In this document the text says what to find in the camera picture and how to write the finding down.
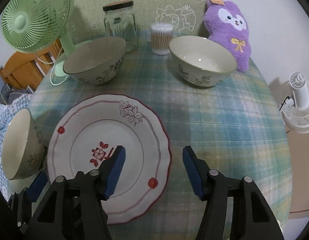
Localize red pattern white plate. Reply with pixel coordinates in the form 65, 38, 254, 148
46, 93, 173, 225

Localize green patterned mat board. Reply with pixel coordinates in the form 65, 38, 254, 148
68, 0, 206, 43

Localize plaid green tablecloth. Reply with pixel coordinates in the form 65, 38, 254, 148
29, 31, 292, 239

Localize ceramic bowl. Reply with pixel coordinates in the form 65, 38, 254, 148
1, 108, 44, 180
63, 36, 126, 86
169, 35, 238, 87

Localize green desk fan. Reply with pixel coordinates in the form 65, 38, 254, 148
1, 0, 82, 80

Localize white standing fan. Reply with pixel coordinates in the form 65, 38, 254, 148
279, 72, 309, 134

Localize purple plush bunny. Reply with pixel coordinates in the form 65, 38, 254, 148
203, 0, 251, 72

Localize cotton swab container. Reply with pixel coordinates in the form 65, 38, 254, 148
150, 22, 174, 56

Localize glass jar black lid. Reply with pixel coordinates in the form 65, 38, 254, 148
103, 0, 138, 53

